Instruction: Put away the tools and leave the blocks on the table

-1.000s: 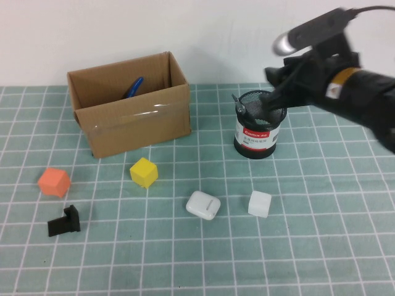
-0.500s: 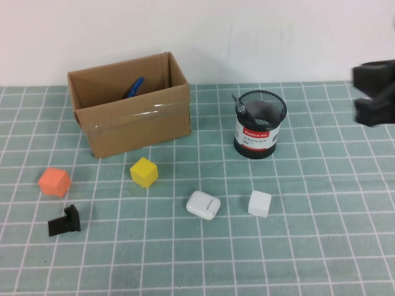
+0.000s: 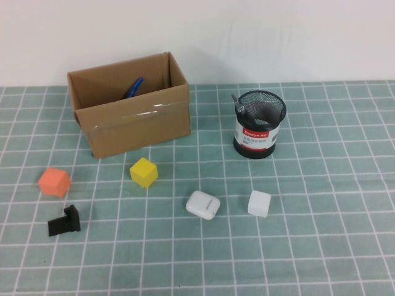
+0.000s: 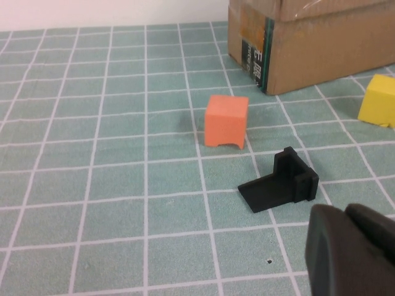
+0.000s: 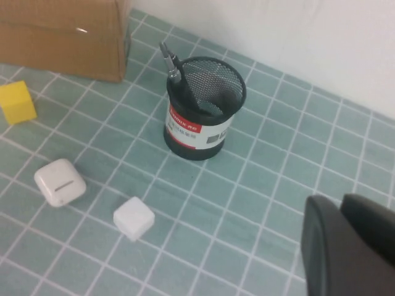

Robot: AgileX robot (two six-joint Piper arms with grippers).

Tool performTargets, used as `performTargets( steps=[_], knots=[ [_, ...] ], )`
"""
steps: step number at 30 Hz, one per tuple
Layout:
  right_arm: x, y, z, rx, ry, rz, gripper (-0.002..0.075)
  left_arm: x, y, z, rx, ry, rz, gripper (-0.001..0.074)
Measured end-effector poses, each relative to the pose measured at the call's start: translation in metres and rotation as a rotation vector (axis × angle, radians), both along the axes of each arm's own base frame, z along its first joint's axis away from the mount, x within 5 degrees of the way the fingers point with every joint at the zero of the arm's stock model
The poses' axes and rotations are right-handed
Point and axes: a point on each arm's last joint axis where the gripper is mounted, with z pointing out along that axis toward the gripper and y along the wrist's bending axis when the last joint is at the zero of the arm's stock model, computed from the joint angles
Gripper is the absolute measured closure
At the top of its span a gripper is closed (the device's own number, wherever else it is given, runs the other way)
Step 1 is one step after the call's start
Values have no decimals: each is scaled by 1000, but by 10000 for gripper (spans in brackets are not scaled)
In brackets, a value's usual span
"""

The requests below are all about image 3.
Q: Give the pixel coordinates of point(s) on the white earbuds case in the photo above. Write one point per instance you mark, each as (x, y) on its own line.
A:
(200, 203)

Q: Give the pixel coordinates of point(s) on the black mesh pen holder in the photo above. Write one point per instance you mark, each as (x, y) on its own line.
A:
(256, 145)

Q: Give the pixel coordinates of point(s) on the yellow cube block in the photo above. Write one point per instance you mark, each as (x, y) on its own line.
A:
(143, 172)

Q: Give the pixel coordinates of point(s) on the brown cardboard box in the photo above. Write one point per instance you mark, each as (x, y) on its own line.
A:
(129, 129)

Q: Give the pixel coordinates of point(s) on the white cube block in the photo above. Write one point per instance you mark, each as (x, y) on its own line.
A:
(259, 203)

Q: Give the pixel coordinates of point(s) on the green checkered tablecloth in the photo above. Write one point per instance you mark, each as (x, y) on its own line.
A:
(308, 231)

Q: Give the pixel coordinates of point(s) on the orange cube block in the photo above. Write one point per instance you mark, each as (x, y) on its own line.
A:
(52, 183)

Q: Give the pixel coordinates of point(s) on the black plastic bracket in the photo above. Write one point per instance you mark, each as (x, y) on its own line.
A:
(61, 226)

